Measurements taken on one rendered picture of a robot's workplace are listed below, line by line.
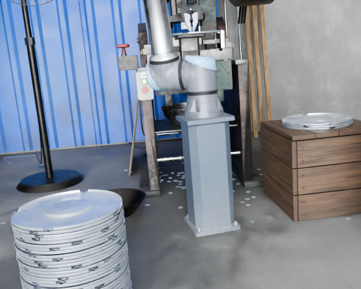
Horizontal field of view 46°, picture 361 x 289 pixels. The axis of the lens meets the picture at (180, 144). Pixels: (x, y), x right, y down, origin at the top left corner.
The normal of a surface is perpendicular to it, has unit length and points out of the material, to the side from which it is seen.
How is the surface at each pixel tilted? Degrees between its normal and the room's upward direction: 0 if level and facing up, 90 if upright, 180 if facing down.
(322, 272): 0
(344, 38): 90
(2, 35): 90
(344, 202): 90
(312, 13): 90
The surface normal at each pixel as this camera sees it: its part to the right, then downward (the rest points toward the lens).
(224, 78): 0.07, 0.20
